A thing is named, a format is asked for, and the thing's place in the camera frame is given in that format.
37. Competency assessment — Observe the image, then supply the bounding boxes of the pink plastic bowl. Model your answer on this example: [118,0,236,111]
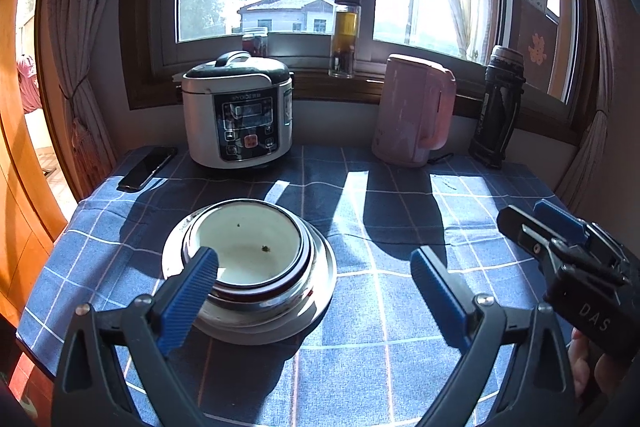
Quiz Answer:
[182,206,317,308]

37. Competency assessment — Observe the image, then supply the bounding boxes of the black thermos flask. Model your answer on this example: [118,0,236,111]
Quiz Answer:
[469,46,525,169]

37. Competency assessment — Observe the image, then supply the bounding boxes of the pink electric kettle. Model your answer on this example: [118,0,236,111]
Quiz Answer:
[372,54,457,168]

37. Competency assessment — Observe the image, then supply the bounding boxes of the blue plaid tablecloth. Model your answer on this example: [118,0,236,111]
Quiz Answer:
[17,145,553,426]

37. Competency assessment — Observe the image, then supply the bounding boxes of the pink hanging garment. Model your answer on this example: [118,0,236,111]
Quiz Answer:
[16,54,42,114]

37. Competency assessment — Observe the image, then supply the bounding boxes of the right brown curtain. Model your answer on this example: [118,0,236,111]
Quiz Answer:
[556,0,626,213]

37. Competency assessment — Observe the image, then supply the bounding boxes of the black smartphone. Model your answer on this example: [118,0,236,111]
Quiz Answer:
[117,146,178,193]

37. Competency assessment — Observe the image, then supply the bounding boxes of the silver rice cooker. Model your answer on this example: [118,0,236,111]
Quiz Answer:
[180,51,294,170]

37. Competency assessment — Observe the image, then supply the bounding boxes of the orange wooden door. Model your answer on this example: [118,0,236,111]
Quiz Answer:
[0,0,66,326]

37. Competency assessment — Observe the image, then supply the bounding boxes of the person right hand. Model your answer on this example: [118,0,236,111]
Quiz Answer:
[567,329,628,399]

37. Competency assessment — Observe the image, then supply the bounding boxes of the glass tea bottle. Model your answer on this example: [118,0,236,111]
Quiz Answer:
[329,0,361,78]

